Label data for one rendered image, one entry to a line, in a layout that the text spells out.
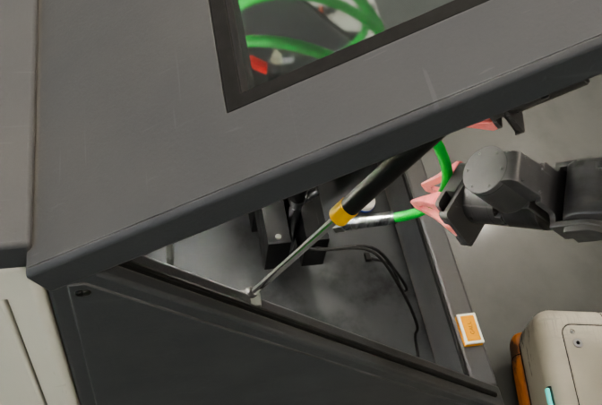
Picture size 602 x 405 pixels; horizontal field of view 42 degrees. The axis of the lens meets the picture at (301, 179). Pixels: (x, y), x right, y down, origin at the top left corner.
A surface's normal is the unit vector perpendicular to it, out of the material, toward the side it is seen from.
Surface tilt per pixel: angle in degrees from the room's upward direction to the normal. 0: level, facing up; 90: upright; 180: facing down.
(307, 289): 0
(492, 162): 52
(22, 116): 0
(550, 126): 0
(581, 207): 41
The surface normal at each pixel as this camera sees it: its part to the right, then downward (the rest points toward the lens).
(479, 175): -0.71, -0.41
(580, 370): 0.11, -0.60
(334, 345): 0.75, -0.49
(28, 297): 0.18, 0.80
